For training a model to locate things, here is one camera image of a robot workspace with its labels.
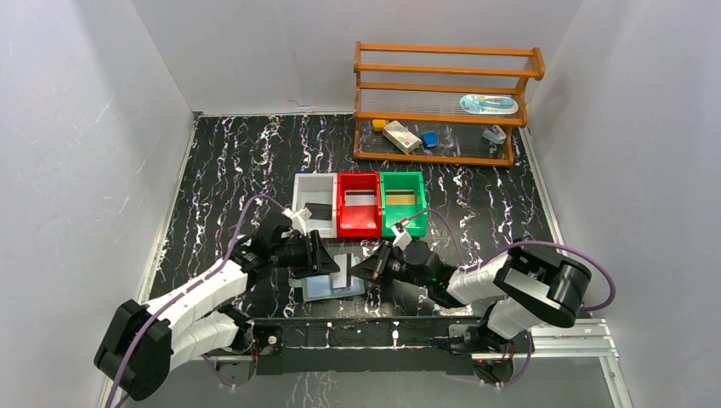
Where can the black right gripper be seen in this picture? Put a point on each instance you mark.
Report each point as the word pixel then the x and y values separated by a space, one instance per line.
pixel 371 267

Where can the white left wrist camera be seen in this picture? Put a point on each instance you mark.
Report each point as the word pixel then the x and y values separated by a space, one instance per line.
pixel 298 219

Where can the small blue block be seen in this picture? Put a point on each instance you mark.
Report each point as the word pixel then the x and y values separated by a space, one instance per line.
pixel 429 140

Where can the grey-green card holder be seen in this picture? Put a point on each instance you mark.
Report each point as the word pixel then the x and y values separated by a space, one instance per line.
pixel 317 288

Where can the white tape dispenser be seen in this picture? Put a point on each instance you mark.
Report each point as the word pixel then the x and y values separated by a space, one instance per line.
pixel 495 134

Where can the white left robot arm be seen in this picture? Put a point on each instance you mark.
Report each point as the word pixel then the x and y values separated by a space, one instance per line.
pixel 203 296

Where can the green plastic bin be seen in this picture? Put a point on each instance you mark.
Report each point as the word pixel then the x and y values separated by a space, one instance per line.
pixel 412 181

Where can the white cardboard box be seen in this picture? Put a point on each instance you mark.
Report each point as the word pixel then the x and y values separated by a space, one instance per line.
pixel 401 137

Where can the orange wooden shelf rack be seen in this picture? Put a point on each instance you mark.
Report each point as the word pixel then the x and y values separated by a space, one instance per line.
pixel 420 87

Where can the red plastic bin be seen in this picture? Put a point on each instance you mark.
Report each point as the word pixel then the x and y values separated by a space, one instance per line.
pixel 358 222

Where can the white magnetic stripe card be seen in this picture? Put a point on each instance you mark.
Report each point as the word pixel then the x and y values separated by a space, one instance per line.
pixel 343 280

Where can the small yellow block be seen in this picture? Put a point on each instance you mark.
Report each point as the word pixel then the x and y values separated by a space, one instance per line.
pixel 379 124

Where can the teal packaged tool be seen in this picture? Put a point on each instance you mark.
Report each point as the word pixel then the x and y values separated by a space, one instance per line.
pixel 488 105

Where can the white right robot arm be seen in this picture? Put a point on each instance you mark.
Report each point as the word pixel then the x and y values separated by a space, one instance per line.
pixel 531 282

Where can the aluminium frame rail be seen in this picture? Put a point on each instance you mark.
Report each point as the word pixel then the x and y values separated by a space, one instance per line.
pixel 589 337

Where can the gold card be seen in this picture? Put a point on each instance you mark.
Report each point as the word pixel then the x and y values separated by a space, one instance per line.
pixel 400 198

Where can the silver grey card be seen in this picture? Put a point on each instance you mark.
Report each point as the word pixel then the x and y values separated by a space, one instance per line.
pixel 360 198

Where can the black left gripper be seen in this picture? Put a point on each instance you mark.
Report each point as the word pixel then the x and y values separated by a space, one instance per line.
pixel 314 252

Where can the black card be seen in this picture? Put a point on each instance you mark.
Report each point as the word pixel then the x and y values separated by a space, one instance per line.
pixel 320 211

